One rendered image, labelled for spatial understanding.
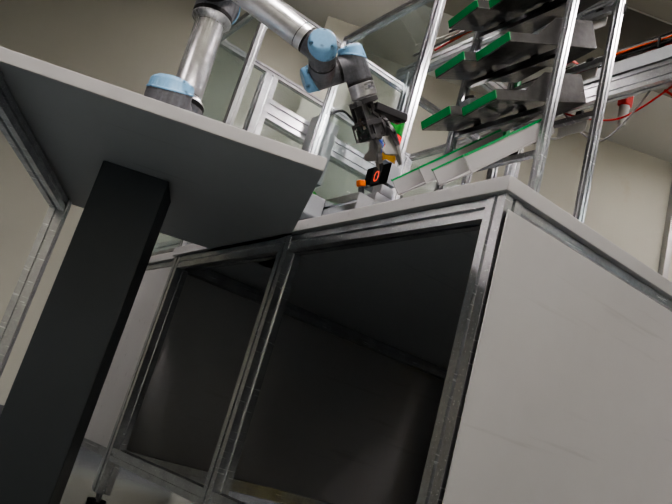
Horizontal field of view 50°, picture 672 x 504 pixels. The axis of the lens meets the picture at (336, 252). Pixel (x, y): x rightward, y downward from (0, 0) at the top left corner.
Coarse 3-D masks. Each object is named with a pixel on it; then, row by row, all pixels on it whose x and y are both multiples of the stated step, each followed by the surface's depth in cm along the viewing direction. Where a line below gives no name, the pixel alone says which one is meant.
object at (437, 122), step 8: (440, 112) 180; (448, 112) 177; (456, 112) 178; (424, 120) 187; (432, 120) 184; (440, 120) 181; (448, 120) 182; (456, 120) 183; (464, 120) 183; (472, 120) 184; (480, 120) 185; (488, 120) 186; (528, 120) 191; (424, 128) 187; (432, 128) 188; (440, 128) 188; (448, 128) 190; (456, 128) 191; (464, 128) 192; (496, 128) 196; (504, 128) 197; (512, 128) 198
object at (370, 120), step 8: (376, 96) 202; (352, 104) 202; (360, 104) 201; (368, 104) 203; (352, 112) 203; (360, 112) 203; (368, 112) 203; (376, 112) 204; (360, 120) 201; (368, 120) 200; (376, 120) 201; (384, 120) 203; (352, 128) 205; (360, 128) 202; (368, 128) 200; (376, 128) 202; (384, 128) 203; (360, 136) 204; (368, 136) 201; (376, 136) 201
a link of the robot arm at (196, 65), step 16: (208, 0) 200; (224, 0) 201; (192, 16) 206; (208, 16) 202; (224, 16) 203; (192, 32) 202; (208, 32) 201; (192, 48) 199; (208, 48) 200; (192, 64) 197; (208, 64) 200; (192, 80) 196
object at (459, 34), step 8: (456, 32) 306; (464, 32) 304; (472, 32) 302; (448, 40) 312; (456, 40) 312; (648, 40) 286; (656, 40) 282; (664, 40) 281; (440, 48) 321; (624, 48) 295; (632, 48) 290; (640, 48) 289; (648, 48) 284; (656, 48) 285; (600, 56) 304; (616, 56) 297; (624, 56) 294; (632, 56) 292; (576, 64) 314; (656, 96) 278; (640, 104) 283; (632, 112) 284; (608, 120) 292; (608, 136) 289
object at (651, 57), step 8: (664, 48) 277; (640, 56) 285; (648, 56) 282; (656, 56) 279; (664, 56) 276; (616, 64) 294; (624, 64) 291; (632, 64) 287; (640, 64) 284; (648, 64) 281; (616, 72) 292; (624, 72) 290; (592, 80) 301
